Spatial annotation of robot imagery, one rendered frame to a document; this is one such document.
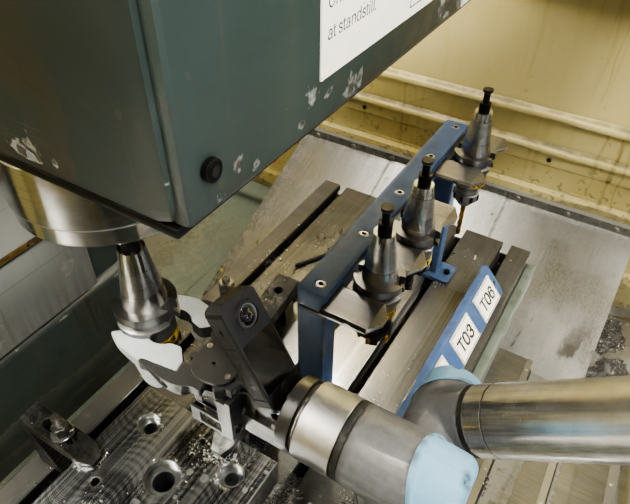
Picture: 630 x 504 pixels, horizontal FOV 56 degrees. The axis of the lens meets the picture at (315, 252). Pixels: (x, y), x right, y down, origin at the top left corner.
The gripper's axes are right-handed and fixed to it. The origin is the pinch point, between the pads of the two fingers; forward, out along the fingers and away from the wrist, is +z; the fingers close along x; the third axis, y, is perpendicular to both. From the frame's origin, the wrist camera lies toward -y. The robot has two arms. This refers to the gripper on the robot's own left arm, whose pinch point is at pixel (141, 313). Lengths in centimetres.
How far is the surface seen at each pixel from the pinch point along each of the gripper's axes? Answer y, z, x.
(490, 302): 33, -25, 55
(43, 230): -17.5, -2.2, -7.8
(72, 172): -30.0, -15.4, -12.5
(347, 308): 4.6, -15.6, 15.7
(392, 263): 0.5, -18.3, 21.1
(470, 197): 11, -18, 53
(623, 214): 36, -42, 100
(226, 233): 68, 56, 76
